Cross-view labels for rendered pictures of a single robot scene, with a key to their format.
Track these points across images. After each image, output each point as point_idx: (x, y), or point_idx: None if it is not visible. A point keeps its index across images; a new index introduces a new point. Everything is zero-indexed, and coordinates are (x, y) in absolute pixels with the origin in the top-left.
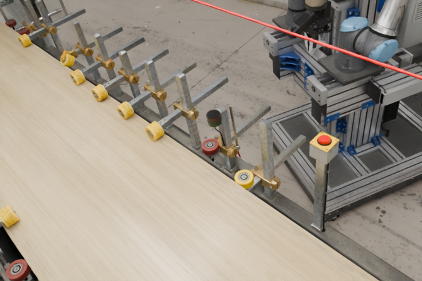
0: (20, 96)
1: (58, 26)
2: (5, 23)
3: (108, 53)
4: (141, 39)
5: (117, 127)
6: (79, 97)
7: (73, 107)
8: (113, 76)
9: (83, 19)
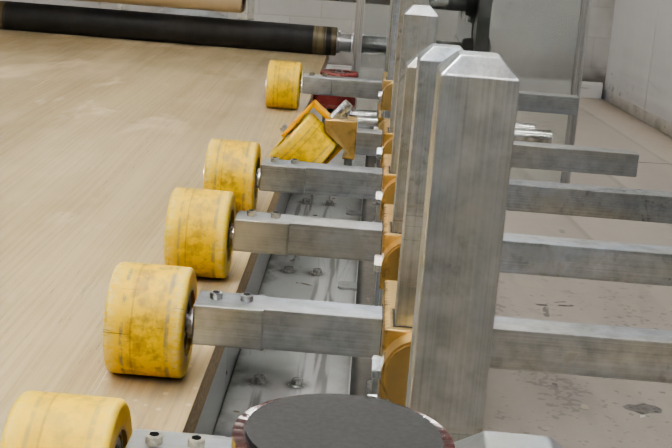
0: (11, 156)
1: (574, 300)
2: (322, 70)
3: (651, 435)
4: (664, 205)
5: (22, 378)
6: (138, 234)
7: (59, 242)
8: None
9: (670, 320)
